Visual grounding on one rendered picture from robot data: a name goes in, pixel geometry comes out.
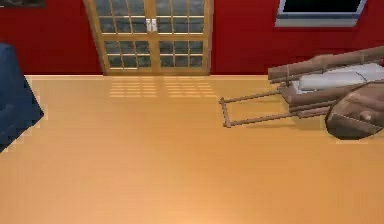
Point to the brown wooden cart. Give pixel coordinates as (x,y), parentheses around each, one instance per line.
(320,96)

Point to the blue sofa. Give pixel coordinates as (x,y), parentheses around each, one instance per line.
(15,100)

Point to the wooden glazed double door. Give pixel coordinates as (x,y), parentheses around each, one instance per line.
(152,40)

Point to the grey framed window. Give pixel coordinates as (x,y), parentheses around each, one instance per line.
(318,16)

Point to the dark framed wall picture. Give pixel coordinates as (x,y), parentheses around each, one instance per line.
(20,3)

